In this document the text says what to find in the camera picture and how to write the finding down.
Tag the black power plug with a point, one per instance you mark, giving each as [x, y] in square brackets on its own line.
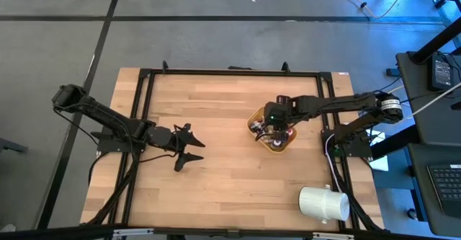
[392, 72]

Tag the silver bracket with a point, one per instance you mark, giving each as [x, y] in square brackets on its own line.
[133, 232]
[331, 236]

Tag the grey chair base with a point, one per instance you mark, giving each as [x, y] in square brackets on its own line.
[11, 146]

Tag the black desk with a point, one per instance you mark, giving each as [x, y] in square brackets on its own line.
[436, 132]

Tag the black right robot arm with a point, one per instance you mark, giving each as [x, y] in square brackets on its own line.
[335, 103]

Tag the white cylindrical canister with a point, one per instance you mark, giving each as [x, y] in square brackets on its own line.
[322, 204]

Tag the black keyboard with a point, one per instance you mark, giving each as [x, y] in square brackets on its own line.
[448, 186]

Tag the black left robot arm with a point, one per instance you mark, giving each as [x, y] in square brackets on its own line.
[108, 114]

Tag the black power adapter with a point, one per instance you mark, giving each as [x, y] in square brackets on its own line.
[441, 72]

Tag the black rig crossbar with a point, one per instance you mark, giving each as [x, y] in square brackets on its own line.
[72, 233]

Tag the white paper sheet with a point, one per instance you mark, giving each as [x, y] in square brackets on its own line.
[380, 162]

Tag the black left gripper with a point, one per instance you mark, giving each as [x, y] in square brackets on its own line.
[181, 141]

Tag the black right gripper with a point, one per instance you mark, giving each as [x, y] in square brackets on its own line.
[276, 114]

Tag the yellow plastic bin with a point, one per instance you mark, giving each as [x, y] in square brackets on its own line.
[258, 117]

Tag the large purple food coloring bottle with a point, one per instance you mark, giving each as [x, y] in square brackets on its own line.
[277, 143]

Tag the black diagonal post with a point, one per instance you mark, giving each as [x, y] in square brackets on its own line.
[436, 43]

